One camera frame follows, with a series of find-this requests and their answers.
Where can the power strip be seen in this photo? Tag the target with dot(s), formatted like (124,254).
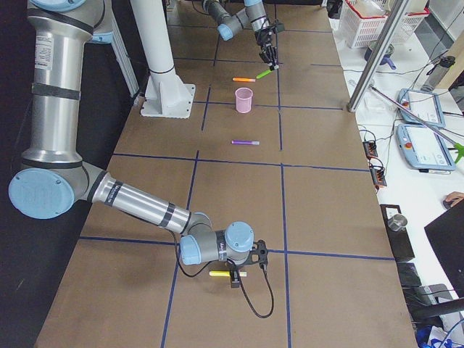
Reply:
(378,176)
(370,149)

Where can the green highlighter pen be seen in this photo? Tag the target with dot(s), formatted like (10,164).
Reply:
(263,74)

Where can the orange highlighter pen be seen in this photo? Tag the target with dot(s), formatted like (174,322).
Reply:
(245,80)

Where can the yellow highlighter pen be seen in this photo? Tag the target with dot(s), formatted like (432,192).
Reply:
(225,273)

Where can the aluminium frame post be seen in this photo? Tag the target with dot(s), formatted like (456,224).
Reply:
(393,21)

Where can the steel cup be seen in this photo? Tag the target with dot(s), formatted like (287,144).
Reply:
(397,223)

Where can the black computer mouse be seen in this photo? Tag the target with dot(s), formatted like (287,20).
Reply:
(448,204)

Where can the black monitor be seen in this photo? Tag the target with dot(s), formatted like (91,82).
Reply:
(445,235)

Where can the person's hand on mouse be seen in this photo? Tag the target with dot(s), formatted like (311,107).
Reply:
(459,196)

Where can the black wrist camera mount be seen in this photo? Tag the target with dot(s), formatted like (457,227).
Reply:
(258,255)

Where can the lower power strip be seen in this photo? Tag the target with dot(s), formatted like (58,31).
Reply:
(378,176)

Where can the upper power strip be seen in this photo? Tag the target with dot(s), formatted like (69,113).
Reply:
(370,149)

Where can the teach pendant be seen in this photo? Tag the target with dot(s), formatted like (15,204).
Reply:
(423,150)
(425,105)

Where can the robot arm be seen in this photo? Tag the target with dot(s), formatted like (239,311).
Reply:
(54,176)
(254,15)

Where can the lower teach pendant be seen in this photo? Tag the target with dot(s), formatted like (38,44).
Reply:
(423,150)

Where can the pink mesh pen holder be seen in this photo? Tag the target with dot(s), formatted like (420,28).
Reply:
(243,99)

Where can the reacher grabber tool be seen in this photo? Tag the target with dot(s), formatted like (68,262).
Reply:
(458,147)

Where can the black box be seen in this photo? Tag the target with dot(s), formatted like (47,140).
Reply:
(399,241)

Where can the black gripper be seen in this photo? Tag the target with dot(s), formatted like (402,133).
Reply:
(234,278)
(263,37)

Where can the purple highlighter pen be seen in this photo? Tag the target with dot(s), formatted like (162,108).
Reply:
(246,143)

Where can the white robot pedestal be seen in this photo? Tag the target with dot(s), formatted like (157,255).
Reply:
(166,95)

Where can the white plastic basket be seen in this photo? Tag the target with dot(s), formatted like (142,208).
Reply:
(361,22)

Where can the dark water bottle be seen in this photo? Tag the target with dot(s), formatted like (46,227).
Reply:
(439,70)

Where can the upper teach pendant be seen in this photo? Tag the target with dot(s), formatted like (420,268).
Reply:
(425,105)

